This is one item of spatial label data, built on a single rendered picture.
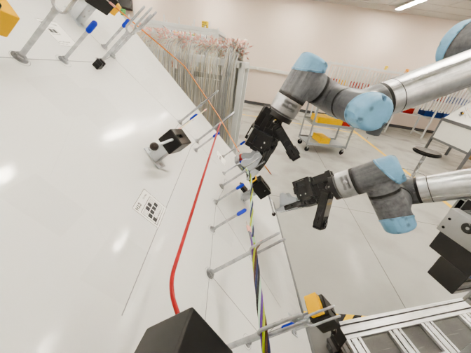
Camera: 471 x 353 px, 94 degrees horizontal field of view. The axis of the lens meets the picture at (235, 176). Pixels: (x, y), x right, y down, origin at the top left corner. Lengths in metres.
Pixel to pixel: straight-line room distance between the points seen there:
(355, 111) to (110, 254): 0.48
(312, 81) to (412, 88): 0.20
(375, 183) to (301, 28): 8.30
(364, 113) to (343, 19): 8.59
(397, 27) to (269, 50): 3.93
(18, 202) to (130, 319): 0.15
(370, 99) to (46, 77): 0.53
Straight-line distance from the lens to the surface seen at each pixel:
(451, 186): 0.77
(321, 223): 0.69
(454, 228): 1.03
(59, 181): 0.31
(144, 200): 0.36
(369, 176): 0.64
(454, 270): 1.10
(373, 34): 9.34
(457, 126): 6.97
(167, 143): 0.40
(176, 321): 0.18
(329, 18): 8.97
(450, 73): 0.64
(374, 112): 0.52
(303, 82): 0.60
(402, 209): 0.67
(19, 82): 0.39
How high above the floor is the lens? 1.46
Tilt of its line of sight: 28 degrees down
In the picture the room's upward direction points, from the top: 9 degrees clockwise
